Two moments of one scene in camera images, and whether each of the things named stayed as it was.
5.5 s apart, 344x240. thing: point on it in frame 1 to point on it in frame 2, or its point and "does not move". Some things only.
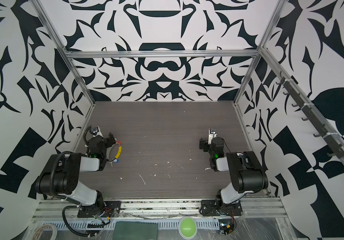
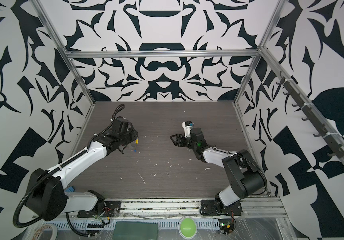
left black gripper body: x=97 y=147 to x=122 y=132
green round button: x=187 y=227 does not move
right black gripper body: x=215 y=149 to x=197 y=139
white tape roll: x=55 y=233 does not move
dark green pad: x=135 y=230 does not move
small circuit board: x=226 y=226 does not move
